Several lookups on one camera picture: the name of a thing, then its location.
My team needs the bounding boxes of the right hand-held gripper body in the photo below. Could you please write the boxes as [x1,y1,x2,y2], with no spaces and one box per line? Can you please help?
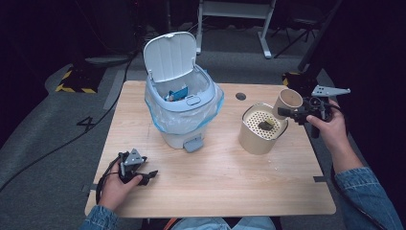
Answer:
[291,83,351,139]

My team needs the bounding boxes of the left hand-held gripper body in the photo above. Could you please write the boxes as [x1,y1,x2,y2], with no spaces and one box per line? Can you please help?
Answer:
[118,148,148,184]

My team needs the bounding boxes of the brown paper cup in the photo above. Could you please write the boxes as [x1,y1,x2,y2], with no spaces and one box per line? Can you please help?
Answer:
[272,88,304,121]

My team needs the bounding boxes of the dark tea bag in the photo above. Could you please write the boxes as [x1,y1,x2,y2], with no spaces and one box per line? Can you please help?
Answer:
[257,117,277,132]

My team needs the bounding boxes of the beige canister with perforated strainer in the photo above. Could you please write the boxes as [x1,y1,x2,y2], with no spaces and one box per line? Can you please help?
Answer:
[237,102,289,156]

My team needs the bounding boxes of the white and blue pedal bin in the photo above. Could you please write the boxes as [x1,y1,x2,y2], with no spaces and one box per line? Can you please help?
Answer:
[142,31,222,154]

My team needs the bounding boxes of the person's right hand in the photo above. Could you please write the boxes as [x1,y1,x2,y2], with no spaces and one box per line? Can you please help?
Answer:
[305,99,349,158]

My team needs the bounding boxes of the person's left hand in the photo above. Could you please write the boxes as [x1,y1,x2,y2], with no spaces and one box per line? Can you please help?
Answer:
[97,160,144,212]

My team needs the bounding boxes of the yellow-black striped stand base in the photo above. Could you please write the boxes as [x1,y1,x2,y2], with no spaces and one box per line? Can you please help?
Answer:
[55,64,106,95]
[282,70,320,99]

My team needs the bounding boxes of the clear blue-edged bin liner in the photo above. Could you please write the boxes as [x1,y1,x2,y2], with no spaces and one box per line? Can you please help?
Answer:
[144,83,225,135]

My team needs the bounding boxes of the black tripod stand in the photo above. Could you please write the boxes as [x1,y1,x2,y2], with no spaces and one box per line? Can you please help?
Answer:
[272,15,324,60]

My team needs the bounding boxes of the person's legs in jeans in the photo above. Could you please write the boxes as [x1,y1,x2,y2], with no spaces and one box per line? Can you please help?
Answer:
[171,216,278,230]

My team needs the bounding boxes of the left hand-held gripper cable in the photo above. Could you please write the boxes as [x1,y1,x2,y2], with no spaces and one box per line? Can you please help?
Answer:
[95,155,124,206]

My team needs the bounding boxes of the hand-held gripper cable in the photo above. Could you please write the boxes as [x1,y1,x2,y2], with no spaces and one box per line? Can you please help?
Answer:
[95,155,124,206]
[328,103,389,230]

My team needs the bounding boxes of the orange strap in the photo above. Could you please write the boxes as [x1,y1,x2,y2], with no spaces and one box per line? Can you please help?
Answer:
[162,218,178,230]

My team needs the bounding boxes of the long black floor cable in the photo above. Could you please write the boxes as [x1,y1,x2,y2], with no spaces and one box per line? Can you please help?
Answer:
[0,47,142,193]

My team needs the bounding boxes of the right hand-held gripper cable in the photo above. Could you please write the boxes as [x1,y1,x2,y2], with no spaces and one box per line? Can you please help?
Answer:
[328,103,389,230]

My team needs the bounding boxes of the white desk frame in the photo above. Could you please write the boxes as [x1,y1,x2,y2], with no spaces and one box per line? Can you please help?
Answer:
[193,0,278,59]

